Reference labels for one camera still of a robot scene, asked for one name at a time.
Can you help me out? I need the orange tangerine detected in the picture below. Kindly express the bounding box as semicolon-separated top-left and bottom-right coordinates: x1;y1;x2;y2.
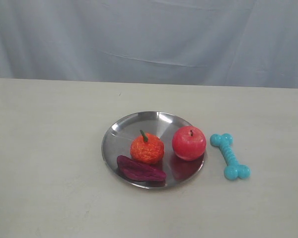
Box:
130;130;164;165

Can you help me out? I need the round stainless steel plate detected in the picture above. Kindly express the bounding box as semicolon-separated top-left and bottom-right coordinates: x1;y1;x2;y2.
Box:
101;111;207;190

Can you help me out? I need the red apple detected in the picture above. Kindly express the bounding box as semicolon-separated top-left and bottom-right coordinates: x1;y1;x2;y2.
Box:
172;126;207;161

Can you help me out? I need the purple sweet potato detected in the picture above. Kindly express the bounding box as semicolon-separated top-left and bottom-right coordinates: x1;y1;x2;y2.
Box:
117;155;166;182

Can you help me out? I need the turquoise toy bone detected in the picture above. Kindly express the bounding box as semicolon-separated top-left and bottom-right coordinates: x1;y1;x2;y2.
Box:
210;133;251;180

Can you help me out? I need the white backdrop cloth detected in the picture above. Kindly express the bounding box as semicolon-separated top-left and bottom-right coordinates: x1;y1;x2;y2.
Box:
0;0;298;88

